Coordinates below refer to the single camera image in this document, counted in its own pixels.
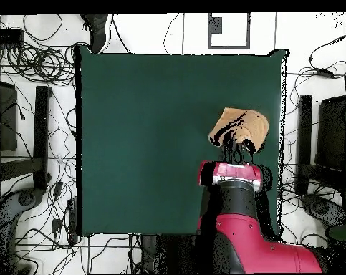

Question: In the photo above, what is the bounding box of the tan terry towel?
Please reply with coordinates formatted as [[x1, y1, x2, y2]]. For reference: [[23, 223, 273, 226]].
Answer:
[[208, 107, 270, 155]]

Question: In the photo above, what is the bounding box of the black flat box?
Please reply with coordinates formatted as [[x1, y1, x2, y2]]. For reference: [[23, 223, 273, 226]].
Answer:
[[0, 27, 24, 45]]

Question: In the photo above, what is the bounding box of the black metal stand foot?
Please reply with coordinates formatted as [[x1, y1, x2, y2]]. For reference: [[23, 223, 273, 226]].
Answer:
[[0, 85, 52, 190], [294, 94, 346, 196]]

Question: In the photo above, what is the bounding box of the black chair seat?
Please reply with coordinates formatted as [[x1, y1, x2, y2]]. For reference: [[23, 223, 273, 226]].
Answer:
[[315, 95, 346, 173]]

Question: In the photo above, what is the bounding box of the dark green table cloth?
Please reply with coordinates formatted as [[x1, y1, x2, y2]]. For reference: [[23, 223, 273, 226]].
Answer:
[[75, 45, 289, 237]]

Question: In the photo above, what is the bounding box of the grey swivel chair base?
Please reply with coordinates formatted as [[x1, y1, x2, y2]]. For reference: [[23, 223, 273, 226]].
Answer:
[[0, 187, 46, 274], [299, 193, 346, 230]]

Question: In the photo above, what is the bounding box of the black power adapter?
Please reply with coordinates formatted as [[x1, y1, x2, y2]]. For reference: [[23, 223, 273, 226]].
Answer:
[[315, 67, 335, 79], [51, 218, 63, 234]]

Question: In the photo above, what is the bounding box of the black power strip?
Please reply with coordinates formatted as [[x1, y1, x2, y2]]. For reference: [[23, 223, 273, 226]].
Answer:
[[66, 197, 79, 244]]

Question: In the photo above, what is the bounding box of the black cabinet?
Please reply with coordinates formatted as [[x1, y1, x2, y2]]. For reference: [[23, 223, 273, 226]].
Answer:
[[0, 78, 19, 153]]

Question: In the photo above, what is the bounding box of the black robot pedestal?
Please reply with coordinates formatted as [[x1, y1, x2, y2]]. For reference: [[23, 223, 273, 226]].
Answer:
[[140, 233, 216, 274]]

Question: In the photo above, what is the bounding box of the coil of black cables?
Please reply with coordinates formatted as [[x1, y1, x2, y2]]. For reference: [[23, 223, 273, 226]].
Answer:
[[6, 41, 76, 87]]

